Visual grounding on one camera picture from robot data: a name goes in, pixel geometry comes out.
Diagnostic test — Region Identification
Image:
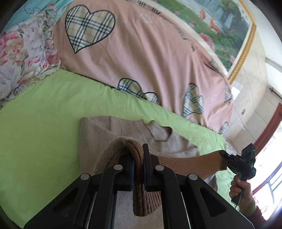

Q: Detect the teal floral blanket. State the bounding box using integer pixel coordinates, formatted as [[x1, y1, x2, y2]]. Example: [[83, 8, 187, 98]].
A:
[[4, 0, 74, 30]]

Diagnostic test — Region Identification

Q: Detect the red-brown window frame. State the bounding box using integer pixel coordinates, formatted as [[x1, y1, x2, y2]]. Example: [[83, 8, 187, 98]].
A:
[[252, 103, 282, 194]]

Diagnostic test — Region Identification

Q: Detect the floral ruffled pillow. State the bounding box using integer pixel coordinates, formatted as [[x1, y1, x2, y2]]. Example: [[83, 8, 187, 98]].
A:
[[1, 4, 61, 106]]

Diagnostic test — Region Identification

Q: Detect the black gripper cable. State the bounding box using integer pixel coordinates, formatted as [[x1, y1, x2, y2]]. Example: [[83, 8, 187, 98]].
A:
[[231, 191, 243, 209]]

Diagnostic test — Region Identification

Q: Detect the beige knit sweater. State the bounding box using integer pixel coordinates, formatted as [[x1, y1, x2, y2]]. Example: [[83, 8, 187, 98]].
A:
[[78, 116, 228, 217]]

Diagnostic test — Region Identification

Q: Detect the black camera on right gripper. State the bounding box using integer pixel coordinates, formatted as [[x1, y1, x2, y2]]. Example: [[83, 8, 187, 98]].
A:
[[241, 143, 256, 164]]

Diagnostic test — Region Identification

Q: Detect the gold-framed landscape painting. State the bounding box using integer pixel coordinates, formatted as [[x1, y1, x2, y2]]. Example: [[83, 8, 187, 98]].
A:
[[156, 0, 256, 83]]

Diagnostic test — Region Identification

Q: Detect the green bed sheet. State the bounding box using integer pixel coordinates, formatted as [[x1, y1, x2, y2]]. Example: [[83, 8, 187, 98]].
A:
[[1, 70, 226, 227]]

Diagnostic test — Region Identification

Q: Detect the pink heart-pattern quilt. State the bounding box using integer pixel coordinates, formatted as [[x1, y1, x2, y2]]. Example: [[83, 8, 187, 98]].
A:
[[53, 1, 234, 134]]

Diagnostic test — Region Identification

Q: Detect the person's right hand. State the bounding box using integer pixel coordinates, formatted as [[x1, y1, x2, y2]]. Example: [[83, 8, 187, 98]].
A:
[[229, 175, 254, 212]]

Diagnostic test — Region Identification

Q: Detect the red sleeve right forearm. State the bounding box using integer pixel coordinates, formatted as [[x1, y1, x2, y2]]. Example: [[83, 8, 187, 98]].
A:
[[240, 200, 266, 225]]

